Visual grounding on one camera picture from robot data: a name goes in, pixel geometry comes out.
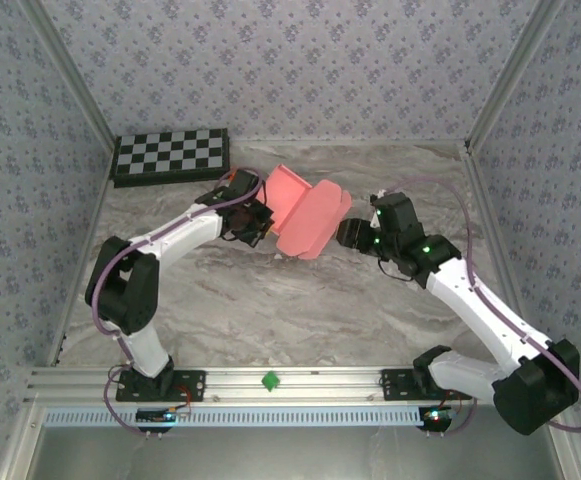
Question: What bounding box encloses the aluminium side rail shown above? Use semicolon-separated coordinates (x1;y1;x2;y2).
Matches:
462;142;541;364
47;139;121;369

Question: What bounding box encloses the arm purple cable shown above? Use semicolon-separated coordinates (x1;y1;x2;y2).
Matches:
92;167;266;437
382;177;581;437

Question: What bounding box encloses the grey metal sheet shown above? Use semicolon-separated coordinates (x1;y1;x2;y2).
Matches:
34;424;564;480

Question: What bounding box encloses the slotted pale cable duct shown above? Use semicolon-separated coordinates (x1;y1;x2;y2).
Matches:
43;405;424;429

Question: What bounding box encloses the pink paper box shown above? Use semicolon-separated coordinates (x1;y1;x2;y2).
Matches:
264;164;354;261

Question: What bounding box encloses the black grey chessboard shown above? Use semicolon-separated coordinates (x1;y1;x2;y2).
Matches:
111;127;231;189

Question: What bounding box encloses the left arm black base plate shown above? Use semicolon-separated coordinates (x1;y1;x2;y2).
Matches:
115;369;207;403

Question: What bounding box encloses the aluminium frame post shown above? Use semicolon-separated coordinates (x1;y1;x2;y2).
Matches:
463;0;567;150
17;0;121;151

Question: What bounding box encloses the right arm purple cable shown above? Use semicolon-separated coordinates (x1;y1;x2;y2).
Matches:
382;177;581;437

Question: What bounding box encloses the long aluminium base rail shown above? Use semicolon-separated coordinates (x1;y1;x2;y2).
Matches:
23;364;501;405

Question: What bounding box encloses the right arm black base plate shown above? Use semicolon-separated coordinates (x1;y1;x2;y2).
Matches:
380;368;474;402

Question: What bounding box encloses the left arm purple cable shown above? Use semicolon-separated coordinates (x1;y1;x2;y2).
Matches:
92;167;266;437

